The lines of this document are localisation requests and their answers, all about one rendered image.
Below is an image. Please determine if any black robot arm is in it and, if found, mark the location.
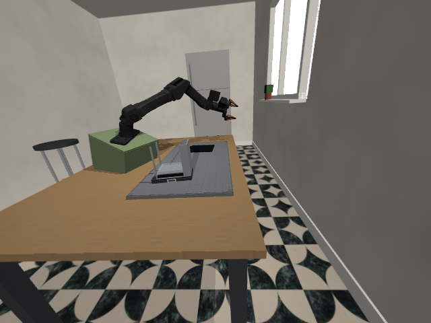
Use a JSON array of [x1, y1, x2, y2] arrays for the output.
[[110, 77, 229, 145]]

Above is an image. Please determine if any white well plate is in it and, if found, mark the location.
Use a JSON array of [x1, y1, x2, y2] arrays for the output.
[[157, 162, 183, 175]]

